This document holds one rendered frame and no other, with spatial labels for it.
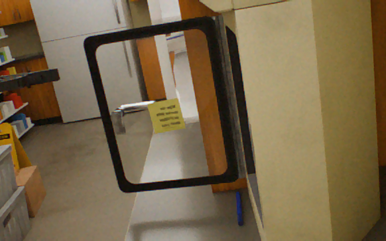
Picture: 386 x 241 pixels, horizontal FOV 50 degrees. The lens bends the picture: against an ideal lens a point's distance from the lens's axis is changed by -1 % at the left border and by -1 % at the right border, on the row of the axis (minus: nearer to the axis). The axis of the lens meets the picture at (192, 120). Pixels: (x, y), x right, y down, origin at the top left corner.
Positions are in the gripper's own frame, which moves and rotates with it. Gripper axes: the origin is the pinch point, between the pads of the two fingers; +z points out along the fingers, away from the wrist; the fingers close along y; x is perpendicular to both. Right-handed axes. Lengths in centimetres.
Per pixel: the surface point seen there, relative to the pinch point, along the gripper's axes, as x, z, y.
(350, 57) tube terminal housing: 1, 63, -31
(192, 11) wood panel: -9.0, 38.0, -1.1
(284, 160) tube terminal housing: 14, 49, -38
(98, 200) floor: 133, -60, 198
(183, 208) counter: 37.2, 27.8, -7.4
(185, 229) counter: 37.1, 28.4, -17.3
